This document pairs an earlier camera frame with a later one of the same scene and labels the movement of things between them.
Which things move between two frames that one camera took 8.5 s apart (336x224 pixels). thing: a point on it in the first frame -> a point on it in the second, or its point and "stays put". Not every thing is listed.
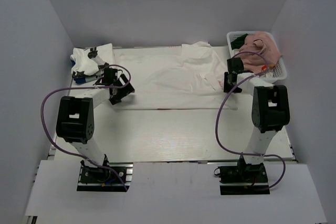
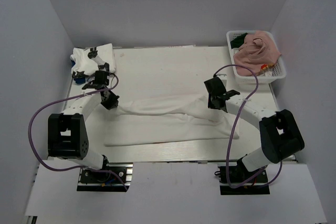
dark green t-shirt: (238, 42) stays put
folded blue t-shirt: (78, 80) stays put
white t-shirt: (268, 70) stays put
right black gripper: (228, 87) -> (211, 105)
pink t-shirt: (261, 42) stays put
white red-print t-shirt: (188, 76) -> (168, 120)
